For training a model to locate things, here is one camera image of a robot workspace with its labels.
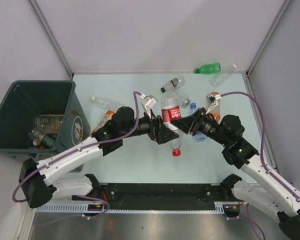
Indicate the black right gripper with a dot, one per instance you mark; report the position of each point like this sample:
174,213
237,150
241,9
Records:
188,124

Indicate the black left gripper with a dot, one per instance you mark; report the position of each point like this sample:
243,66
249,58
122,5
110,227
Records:
164,134

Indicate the clear Nongfu bottle red label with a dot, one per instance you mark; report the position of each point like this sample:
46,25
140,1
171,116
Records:
170,110

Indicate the orange label bottle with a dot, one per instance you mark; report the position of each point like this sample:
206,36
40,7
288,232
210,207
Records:
107,116
213,101

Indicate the yellow tea bottle blue label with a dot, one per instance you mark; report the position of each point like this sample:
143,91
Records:
35,144

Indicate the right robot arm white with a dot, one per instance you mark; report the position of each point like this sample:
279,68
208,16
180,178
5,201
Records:
279,200

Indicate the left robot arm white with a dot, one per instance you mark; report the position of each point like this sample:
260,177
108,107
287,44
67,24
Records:
41,181

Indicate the dark green plastic bin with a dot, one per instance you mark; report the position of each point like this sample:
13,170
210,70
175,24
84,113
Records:
26,100

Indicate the clear bottle silver cap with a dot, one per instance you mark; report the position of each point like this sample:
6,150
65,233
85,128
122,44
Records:
184,99

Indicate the clear bottle black cap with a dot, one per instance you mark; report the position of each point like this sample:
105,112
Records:
173,84

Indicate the clear bottle white cap back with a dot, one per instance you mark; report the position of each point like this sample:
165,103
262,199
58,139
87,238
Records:
222,76

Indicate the green bottle at back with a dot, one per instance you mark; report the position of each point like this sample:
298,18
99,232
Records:
207,69

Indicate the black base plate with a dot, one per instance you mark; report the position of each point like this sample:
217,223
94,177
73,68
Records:
162,196

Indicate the white cable duct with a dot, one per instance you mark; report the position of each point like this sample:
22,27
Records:
73,207

